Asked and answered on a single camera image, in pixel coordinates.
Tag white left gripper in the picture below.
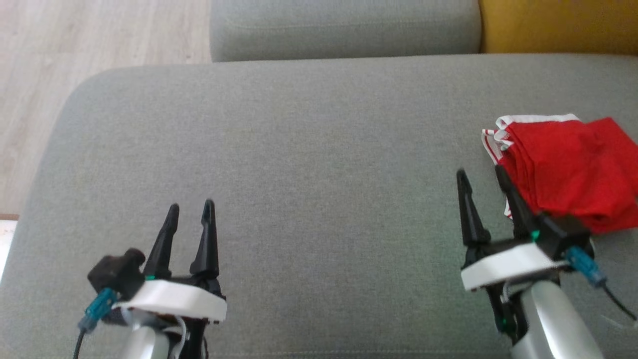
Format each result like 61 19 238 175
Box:
119 199 228 359

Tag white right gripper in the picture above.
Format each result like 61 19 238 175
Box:
456 164 570 347

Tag red shorts with white stripe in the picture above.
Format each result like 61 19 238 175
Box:
497 117 638 235

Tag white rug with brown edge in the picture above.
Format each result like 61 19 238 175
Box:
0 214 20 281

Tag large yellow sofa back cushion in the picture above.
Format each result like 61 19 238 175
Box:
478 0 638 56

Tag grey sofa seat cushion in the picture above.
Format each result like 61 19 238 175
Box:
209 0 483 63

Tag right cable with teal plug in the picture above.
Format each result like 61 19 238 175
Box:
565 245 638 323

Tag cable with teal plug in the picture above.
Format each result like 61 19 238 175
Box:
72 288 118 359
565 245 638 323

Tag left cable with teal plug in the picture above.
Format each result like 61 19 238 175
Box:
72 288 118 359

